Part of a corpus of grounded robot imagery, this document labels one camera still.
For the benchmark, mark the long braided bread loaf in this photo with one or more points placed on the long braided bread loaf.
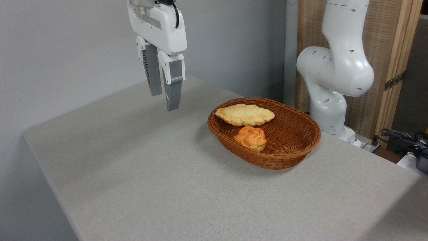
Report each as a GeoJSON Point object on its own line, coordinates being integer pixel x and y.
{"type": "Point", "coordinates": [245, 114]}

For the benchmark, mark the round orange bread bun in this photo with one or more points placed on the round orange bread bun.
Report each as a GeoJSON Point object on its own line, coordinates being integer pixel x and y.
{"type": "Point", "coordinates": [250, 138]}

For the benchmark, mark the wooden bamboo folding screen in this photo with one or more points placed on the wooden bamboo folding screen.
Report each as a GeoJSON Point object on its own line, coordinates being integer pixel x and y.
{"type": "Point", "coordinates": [379, 50]}

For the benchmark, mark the metal screen hinge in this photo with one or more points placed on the metal screen hinge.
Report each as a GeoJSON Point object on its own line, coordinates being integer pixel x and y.
{"type": "Point", "coordinates": [394, 81]}

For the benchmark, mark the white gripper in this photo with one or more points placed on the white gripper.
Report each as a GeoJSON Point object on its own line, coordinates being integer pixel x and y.
{"type": "Point", "coordinates": [157, 26]}

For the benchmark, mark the white power strip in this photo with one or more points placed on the white power strip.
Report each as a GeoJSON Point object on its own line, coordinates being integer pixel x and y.
{"type": "Point", "coordinates": [367, 146]}

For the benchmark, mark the brown wicker basket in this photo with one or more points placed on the brown wicker basket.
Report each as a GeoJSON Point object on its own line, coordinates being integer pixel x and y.
{"type": "Point", "coordinates": [287, 147]}

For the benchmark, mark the dark grey box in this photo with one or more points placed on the dark grey box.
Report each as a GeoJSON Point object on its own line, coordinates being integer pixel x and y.
{"type": "Point", "coordinates": [422, 164]}

